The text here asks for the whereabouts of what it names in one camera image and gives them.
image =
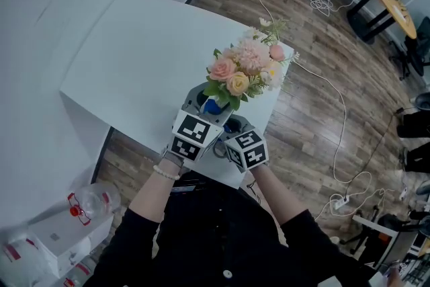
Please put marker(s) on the person's right forearm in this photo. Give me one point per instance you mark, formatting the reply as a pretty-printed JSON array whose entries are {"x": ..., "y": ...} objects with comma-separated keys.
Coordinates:
[{"x": 273, "y": 193}]

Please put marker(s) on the small white table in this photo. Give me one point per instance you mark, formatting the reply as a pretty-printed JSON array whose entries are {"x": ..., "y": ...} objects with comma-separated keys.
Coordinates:
[{"x": 373, "y": 226}]

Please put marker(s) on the black office chair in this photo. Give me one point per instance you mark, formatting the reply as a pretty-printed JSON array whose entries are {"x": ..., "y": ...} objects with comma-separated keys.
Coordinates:
[{"x": 416, "y": 50}]

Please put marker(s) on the person's black clothing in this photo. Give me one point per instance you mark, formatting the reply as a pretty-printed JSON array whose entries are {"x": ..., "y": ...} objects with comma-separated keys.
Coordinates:
[{"x": 218, "y": 245}]

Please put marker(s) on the white power strip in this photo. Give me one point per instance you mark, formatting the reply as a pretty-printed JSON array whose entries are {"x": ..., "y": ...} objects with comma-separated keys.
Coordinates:
[{"x": 340, "y": 203}]

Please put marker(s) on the clear jug with red label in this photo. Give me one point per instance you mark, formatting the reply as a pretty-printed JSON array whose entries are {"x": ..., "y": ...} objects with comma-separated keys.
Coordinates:
[
  {"x": 16, "y": 258},
  {"x": 80, "y": 274}
]

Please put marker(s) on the round wooden table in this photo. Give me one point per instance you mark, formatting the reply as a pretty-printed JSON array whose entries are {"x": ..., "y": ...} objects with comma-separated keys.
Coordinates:
[{"x": 391, "y": 1}]

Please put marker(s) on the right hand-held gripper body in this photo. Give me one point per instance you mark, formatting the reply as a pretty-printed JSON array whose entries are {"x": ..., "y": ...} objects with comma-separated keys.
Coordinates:
[{"x": 247, "y": 149}]

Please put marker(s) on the person's left forearm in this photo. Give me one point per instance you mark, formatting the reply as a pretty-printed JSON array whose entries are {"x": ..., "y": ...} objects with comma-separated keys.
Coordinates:
[{"x": 152, "y": 193}]

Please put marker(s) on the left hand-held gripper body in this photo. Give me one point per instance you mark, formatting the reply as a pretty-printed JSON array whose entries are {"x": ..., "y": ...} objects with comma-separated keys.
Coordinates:
[{"x": 193, "y": 132}]

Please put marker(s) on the white cardboard box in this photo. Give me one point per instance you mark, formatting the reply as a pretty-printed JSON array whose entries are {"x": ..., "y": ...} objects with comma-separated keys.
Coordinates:
[{"x": 64, "y": 240}]

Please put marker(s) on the pink flower potted plant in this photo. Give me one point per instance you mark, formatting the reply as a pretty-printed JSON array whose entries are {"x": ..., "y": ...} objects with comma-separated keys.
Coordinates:
[{"x": 247, "y": 60}]

